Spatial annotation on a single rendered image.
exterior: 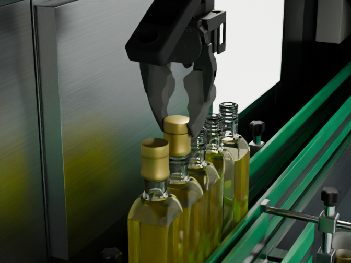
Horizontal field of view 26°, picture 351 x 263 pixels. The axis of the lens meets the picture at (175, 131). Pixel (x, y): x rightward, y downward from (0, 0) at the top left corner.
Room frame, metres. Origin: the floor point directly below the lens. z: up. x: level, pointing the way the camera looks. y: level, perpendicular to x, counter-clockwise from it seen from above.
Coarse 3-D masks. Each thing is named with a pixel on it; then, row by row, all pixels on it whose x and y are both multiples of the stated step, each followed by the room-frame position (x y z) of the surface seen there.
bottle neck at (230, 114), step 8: (224, 104) 1.07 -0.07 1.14; (232, 104) 1.07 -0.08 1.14; (224, 112) 1.05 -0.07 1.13; (232, 112) 1.05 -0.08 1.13; (224, 120) 1.05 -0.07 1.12; (232, 120) 1.05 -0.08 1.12; (224, 128) 1.05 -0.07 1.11; (232, 128) 1.05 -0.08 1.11; (224, 136) 1.05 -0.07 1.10; (232, 136) 1.05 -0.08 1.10
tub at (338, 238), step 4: (336, 232) 1.23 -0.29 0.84; (340, 232) 1.23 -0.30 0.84; (344, 232) 1.23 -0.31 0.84; (348, 232) 1.23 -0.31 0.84; (336, 236) 1.22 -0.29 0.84; (340, 236) 1.23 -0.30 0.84; (344, 236) 1.23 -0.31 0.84; (348, 236) 1.22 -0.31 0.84; (332, 240) 1.20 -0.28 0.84; (336, 240) 1.22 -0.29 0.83; (340, 240) 1.22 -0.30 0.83; (344, 240) 1.23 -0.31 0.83; (348, 240) 1.22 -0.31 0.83; (332, 244) 1.20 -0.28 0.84; (336, 244) 1.22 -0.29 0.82; (340, 244) 1.22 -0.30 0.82; (344, 244) 1.22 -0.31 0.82; (348, 244) 1.22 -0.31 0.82; (336, 248) 1.22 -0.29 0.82; (340, 248) 1.22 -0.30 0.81; (344, 248) 1.22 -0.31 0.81; (348, 248) 1.22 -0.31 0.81
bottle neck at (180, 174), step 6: (186, 156) 0.90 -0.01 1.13; (174, 162) 0.89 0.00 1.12; (180, 162) 0.89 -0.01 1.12; (186, 162) 0.90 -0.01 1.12; (174, 168) 0.89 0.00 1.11; (180, 168) 0.89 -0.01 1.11; (186, 168) 0.90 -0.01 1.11; (174, 174) 0.89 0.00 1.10; (180, 174) 0.89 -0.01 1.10; (186, 174) 0.90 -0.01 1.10; (174, 180) 0.89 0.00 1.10; (180, 180) 0.89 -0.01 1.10
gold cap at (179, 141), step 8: (168, 120) 0.90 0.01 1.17; (176, 120) 0.90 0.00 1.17; (184, 120) 0.90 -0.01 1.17; (168, 128) 0.89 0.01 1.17; (176, 128) 0.89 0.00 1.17; (184, 128) 0.89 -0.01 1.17; (168, 136) 0.89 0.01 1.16; (176, 136) 0.89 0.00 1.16; (184, 136) 0.89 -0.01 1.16; (176, 144) 0.89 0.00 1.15; (184, 144) 0.89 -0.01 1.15; (176, 152) 0.89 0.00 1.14; (184, 152) 0.89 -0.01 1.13
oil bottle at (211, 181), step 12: (192, 168) 0.94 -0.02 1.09; (204, 168) 0.94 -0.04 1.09; (204, 180) 0.93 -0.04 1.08; (216, 180) 0.96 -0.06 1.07; (204, 192) 0.92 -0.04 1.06; (216, 192) 0.96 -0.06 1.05; (204, 204) 0.92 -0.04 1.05; (216, 204) 0.96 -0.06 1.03; (204, 216) 0.92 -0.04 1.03; (216, 216) 0.96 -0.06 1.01; (204, 228) 0.92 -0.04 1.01; (216, 228) 0.96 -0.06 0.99; (204, 240) 0.92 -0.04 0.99; (216, 240) 0.96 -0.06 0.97; (204, 252) 0.92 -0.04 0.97
